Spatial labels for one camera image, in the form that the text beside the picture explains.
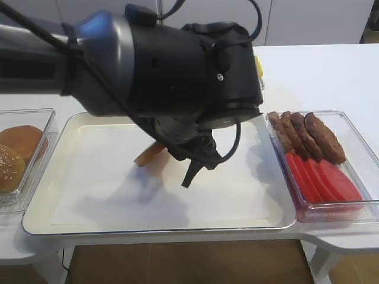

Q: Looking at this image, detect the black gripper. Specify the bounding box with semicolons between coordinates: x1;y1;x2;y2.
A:
137;114;223;188

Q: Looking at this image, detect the plain brown bun bottom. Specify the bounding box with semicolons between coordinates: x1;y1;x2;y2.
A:
134;141;165;167

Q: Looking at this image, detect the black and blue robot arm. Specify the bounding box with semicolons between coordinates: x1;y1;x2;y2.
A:
1;3;263;187

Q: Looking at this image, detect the clear bin lettuce and cheese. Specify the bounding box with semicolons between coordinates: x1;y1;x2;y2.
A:
259;77;265;90

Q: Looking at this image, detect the yellow cheese slices stack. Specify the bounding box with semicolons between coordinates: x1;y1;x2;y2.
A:
255;56;264;78

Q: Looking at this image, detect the brown meat patty leftmost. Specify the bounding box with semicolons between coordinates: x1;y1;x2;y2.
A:
267;112;296;154

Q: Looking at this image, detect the brown meat patty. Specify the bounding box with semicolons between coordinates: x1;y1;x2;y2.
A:
305;112;347;164
267;112;296;154
281;111;310;161
291;112;323;162

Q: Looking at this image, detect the red tomato slice leftmost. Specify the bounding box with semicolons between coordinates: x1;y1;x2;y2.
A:
285;153;308;203

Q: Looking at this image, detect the red tomato slice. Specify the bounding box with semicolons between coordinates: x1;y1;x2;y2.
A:
317;160;363;203
285;153;308;203
304;158;338;203
294;155;324;204

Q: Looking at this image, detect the large white serving tray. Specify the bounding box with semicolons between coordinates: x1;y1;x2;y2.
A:
22;113;296;235

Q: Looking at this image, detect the brown meat patty rightmost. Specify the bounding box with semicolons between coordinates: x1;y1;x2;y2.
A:
305;112;347;164

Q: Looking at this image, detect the clear bin patties and tomato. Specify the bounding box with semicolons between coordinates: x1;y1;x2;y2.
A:
265;111;378;222

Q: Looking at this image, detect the red tomato slice rightmost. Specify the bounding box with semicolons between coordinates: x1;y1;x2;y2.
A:
317;160;363;203

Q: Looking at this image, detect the white table leg right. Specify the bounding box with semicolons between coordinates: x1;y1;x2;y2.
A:
309;247;341;284

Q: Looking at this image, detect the rear brown bun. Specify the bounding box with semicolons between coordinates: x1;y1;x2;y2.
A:
1;125;43;164

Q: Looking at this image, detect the clear bin with buns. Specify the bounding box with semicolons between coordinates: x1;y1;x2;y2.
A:
1;108;59;215

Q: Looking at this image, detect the sesame top bun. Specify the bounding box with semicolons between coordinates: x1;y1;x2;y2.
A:
1;144;25;193

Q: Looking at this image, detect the black power cable under table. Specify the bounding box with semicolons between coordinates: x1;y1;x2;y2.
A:
60;247;70;284

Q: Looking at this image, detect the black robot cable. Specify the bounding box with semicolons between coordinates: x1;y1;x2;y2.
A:
0;0;263;163

